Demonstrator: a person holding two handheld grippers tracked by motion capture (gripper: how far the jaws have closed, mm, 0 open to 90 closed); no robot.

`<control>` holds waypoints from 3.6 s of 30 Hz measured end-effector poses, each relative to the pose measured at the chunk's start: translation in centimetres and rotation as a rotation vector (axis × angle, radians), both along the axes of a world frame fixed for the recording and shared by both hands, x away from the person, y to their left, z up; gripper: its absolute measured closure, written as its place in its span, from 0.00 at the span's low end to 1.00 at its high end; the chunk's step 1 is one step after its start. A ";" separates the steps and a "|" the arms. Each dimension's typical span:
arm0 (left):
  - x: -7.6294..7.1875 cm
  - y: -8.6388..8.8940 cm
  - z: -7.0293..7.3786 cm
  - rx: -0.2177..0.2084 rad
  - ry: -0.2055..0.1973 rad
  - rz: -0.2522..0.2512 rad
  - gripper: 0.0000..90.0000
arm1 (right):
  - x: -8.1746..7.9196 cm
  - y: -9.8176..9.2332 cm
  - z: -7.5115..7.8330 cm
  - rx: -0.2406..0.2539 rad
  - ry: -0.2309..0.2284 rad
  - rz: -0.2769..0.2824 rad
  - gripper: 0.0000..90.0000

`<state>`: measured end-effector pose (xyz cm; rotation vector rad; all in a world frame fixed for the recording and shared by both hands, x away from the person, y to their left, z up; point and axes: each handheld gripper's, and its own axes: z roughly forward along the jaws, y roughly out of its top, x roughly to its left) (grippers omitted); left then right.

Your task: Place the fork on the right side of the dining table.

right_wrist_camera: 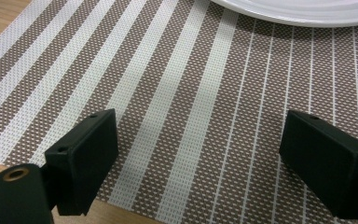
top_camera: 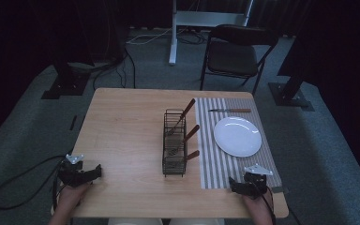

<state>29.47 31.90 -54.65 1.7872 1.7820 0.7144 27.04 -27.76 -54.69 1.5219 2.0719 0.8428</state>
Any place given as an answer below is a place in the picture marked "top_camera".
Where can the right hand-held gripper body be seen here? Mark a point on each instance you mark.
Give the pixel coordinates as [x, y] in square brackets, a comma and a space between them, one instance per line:
[255, 182]

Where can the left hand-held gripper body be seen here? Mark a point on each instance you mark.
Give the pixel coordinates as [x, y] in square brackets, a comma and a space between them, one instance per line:
[73, 175]

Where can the person's left hand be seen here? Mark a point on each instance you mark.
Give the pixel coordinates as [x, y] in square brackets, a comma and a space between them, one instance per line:
[72, 193]

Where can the person's right hand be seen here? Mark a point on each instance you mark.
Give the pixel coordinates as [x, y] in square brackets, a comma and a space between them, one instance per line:
[256, 203]

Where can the grey tape piece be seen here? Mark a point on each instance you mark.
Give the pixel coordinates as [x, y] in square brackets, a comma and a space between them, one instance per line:
[279, 189]

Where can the grey striped placemat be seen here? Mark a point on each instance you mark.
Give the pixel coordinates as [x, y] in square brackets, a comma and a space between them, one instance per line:
[209, 168]

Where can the white round plate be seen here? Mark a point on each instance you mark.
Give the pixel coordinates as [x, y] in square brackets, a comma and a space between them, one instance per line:
[237, 136]

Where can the small black floor strip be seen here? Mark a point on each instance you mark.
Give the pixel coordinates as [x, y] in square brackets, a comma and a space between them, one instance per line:
[72, 122]

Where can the black folding chair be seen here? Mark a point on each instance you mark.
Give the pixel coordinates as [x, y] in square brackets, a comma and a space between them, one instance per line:
[232, 57]

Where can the black stand with base plate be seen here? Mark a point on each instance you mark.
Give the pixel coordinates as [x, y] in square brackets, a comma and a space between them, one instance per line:
[65, 82]
[290, 93]

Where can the white desk frame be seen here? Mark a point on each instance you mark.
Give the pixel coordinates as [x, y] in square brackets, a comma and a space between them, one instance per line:
[200, 18]

